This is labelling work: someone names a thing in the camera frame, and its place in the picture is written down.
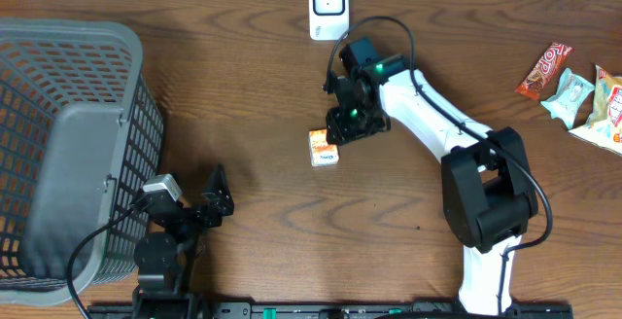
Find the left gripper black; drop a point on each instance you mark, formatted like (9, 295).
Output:
(224, 204)

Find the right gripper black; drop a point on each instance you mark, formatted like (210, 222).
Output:
(340, 134)

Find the small orange snack box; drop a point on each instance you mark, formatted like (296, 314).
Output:
(321, 152)

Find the grey plastic shopping basket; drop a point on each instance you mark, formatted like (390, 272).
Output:
(80, 135)

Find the red Top chocolate bar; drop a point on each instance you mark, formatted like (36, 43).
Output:
(544, 70)

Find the mint white snack packet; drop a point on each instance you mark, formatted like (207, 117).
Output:
(571, 92)

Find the yellow red noodle packet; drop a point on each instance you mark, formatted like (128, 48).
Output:
(603, 126)

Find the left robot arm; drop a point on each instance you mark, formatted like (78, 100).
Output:
(165, 258)

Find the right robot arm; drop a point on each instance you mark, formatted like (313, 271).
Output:
(487, 198)

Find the white barcode scanner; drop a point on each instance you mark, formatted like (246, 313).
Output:
(328, 19)

